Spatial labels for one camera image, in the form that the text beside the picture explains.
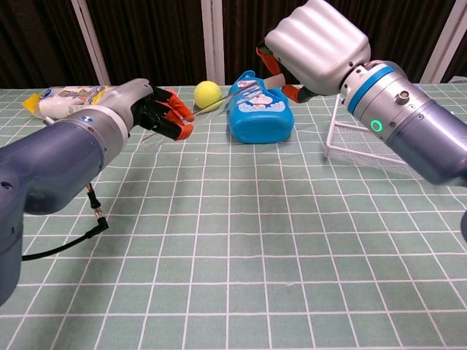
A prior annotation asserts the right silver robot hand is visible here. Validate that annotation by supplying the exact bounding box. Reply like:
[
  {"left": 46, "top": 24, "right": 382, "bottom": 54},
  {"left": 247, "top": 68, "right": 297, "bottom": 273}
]
[{"left": 256, "top": 0, "right": 372, "bottom": 104}]

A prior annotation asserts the white slanted frame post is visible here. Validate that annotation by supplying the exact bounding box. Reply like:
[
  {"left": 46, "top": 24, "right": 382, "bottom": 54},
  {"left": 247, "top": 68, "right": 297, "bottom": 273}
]
[{"left": 71, "top": 0, "right": 110, "bottom": 87}]

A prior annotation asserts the white double frame post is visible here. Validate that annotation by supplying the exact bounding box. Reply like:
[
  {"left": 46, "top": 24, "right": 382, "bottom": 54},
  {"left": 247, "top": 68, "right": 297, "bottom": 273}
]
[{"left": 201, "top": 0, "right": 225, "bottom": 87}]

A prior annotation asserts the white wire mesh basket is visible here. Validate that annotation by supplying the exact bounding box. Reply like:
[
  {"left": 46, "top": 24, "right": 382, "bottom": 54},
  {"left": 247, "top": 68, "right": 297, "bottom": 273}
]
[{"left": 323, "top": 93, "right": 426, "bottom": 180}]

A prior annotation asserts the yellow tennis ball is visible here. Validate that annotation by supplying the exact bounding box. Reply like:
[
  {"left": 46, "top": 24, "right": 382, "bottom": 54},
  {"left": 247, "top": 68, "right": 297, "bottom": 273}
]
[{"left": 193, "top": 80, "right": 223, "bottom": 110}]

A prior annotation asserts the blue detergent pump bottle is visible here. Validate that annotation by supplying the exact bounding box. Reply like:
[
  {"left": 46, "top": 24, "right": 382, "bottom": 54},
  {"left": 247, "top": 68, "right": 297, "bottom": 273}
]
[{"left": 226, "top": 70, "right": 295, "bottom": 145}]

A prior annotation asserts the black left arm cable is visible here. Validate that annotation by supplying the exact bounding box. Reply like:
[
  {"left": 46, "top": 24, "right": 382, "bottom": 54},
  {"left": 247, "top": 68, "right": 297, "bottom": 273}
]
[{"left": 21, "top": 182, "right": 110, "bottom": 262}]

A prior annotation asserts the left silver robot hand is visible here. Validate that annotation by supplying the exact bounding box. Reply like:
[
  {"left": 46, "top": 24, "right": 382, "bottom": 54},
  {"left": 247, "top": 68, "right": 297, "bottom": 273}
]
[{"left": 93, "top": 78, "right": 195, "bottom": 142}]

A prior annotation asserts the plastic pack of white rolls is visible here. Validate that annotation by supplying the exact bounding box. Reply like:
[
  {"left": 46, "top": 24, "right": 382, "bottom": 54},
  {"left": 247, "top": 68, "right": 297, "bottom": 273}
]
[{"left": 22, "top": 85, "right": 117, "bottom": 120}]

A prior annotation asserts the thin clear rod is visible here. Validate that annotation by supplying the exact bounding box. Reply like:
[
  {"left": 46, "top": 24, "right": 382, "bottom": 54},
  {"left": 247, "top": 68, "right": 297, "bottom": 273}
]
[{"left": 142, "top": 84, "right": 267, "bottom": 147}]

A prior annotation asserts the dark brown curtain backdrop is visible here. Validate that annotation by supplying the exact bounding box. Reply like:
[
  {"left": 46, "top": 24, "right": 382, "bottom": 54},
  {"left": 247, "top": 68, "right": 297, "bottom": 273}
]
[{"left": 0, "top": 0, "right": 467, "bottom": 89}]

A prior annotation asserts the green checkered tablecloth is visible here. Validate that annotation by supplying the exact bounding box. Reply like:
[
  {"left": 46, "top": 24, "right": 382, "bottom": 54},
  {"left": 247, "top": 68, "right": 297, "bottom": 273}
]
[{"left": 0, "top": 84, "right": 467, "bottom": 350}]

